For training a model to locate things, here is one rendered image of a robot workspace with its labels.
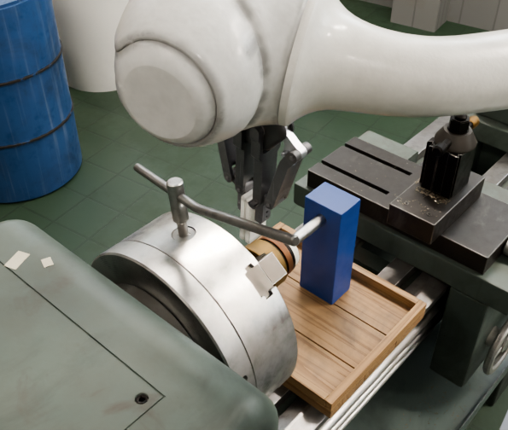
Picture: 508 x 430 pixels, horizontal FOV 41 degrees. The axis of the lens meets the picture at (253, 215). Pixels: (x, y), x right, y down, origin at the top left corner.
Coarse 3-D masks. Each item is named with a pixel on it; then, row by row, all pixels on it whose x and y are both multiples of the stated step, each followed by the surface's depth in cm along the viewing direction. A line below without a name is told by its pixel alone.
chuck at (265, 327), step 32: (160, 224) 97; (192, 224) 95; (192, 256) 90; (224, 256) 91; (224, 288) 88; (256, 320) 89; (288, 320) 93; (256, 352) 89; (288, 352) 94; (256, 384) 91
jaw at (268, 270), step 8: (264, 256) 97; (272, 256) 96; (256, 264) 92; (264, 264) 95; (272, 264) 95; (280, 264) 96; (248, 272) 91; (256, 272) 92; (264, 272) 94; (272, 272) 95; (280, 272) 96; (256, 280) 92; (264, 280) 92; (272, 280) 95; (256, 288) 91; (264, 288) 92
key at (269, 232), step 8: (136, 168) 95; (144, 168) 94; (144, 176) 94; (152, 176) 93; (160, 184) 91; (184, 200) 87; (192, 200) 87; (192, 208) 86; (200, 208) 85; (208, 208) 84; (208, 216) 83; (216, 216) 82; (224, 216) 81; (232, 216) 80; (232, 224) 80; (240, 224) 78; (248, 224) 77; (256, 224) 76; (256, 232) 76; (264, 232) 75; (272, 232) 73; (280, 232) 73; (280, 240) 72; (288, 240) 71; (296, 240) 71
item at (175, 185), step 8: (168, 184) 88; (176, 184) 88; (168, 192) 88; (176, 192) 88; (184, 192) 89; (176, 200) 89; (176, 208) 89; (184, 208) 90; (176, 216) 90; (184, 216) 90; (184, 224) 92; (184, 232) 92
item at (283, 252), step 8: (256, 240) 110; (264, 240) 111; (272, 240) 110; (248, 248) 107; (256, 248) 108; (264, 248) 108; (272, 248) 108; (280, 248) 109; (288, 248) 110; (256, 256) 107; (280, 256) 108; (288, 256) 109; (288, 264) 110; (288, 272) 111; (280, 280) 109
